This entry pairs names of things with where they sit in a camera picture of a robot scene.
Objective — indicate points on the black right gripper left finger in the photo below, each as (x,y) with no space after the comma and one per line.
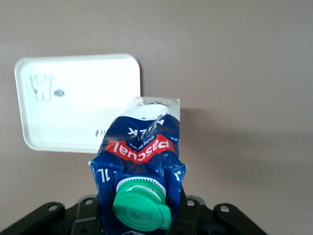
(73,220)

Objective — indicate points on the white rectangular tray rabbit print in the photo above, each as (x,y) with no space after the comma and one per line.
(80,102)

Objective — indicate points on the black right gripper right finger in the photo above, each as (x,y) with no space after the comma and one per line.
(200,220)

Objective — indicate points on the blue white milk carton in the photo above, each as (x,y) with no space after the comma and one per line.
(141,149)

